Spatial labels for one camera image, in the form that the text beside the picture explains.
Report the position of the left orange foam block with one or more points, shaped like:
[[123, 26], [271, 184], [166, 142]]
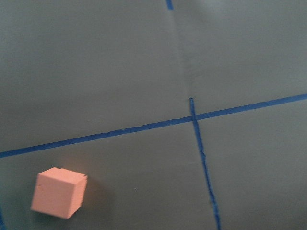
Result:
[[59, 192]]

